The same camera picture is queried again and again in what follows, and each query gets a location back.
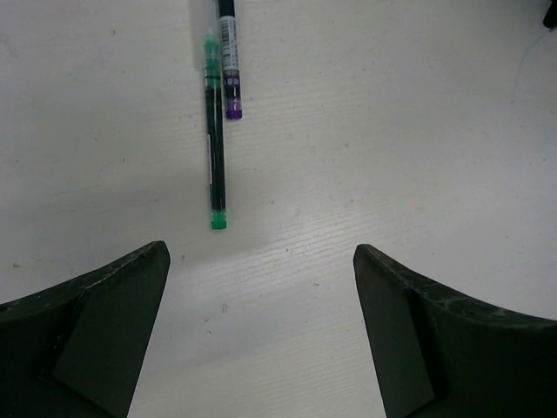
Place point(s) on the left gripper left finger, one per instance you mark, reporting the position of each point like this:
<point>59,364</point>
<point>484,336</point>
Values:
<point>77,349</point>

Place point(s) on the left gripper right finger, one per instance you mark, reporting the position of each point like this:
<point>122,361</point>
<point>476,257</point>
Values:
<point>438,352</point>

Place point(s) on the dark green pen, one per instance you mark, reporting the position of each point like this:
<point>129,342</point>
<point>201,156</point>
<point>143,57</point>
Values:
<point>215,130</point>

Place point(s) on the black slotted container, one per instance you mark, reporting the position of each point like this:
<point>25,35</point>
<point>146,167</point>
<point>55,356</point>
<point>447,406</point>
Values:
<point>550,19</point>

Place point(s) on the purple barcode pen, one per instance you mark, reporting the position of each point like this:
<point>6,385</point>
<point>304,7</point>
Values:
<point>230,59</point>

